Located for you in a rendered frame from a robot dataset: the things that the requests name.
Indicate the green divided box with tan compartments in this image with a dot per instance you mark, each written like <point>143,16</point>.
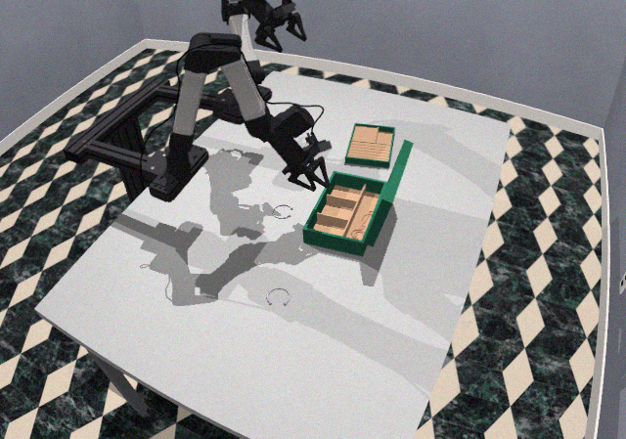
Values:
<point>342,205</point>

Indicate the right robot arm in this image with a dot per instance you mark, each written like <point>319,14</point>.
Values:
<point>257,117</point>

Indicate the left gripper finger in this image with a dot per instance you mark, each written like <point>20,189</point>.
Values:
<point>291,27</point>
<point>267,32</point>

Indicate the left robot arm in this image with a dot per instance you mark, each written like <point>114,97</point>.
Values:
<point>239,25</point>

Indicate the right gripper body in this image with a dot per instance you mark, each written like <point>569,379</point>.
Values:
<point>297,158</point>

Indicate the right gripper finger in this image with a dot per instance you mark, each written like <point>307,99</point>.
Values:
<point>311,174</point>
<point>299,183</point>

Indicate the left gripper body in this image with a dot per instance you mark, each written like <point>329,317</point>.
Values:
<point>260,12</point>

